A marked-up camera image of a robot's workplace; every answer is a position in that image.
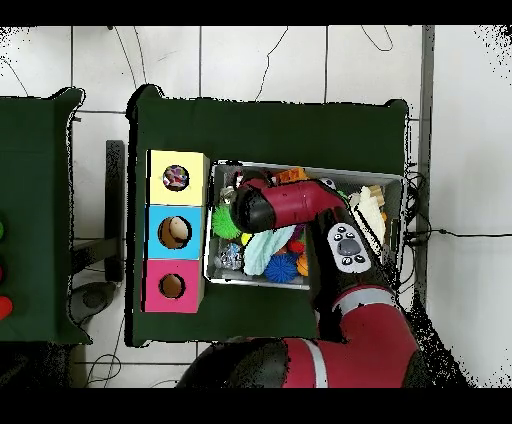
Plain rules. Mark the light blue cloth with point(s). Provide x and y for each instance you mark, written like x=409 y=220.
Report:
x=264 y=248

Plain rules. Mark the multicolour spotted cloth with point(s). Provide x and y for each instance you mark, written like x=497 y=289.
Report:
x=176 y=178

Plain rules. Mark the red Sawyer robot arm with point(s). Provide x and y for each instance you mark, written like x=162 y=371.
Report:
x=300 y=204

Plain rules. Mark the wooden box with three holes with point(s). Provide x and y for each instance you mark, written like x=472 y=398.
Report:
x=176 y=200

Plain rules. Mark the clear mesh bin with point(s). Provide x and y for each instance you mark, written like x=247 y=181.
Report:
x=224 y=276

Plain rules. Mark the silver robot toy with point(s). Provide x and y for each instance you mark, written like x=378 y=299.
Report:
x=228 y=194

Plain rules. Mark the orange plastic block toy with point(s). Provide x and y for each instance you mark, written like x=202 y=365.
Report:
x=292 y=175

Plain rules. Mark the green spiky ball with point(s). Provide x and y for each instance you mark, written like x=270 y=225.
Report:
x=224 y=222

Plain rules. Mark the yellow ball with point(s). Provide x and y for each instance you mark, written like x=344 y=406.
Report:
x=246 y=238

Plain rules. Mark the dark green table cloth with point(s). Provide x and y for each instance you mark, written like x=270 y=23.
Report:
x=280 y=132
x=32 y=200

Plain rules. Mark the blue spiky ball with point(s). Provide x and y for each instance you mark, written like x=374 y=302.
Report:
x=280 y=268

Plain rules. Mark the small orange basketball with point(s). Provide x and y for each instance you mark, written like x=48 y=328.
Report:
x=303 y=264

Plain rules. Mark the cream white cloth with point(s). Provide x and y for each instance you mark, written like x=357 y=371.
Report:
x=372 y=212

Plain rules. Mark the black flat stand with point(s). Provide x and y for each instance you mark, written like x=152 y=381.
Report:
x=115 y=200

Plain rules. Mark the grey round base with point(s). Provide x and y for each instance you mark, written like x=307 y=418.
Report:
x=92 y=300

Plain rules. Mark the red round object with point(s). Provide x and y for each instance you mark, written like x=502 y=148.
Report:
x=4 y=308

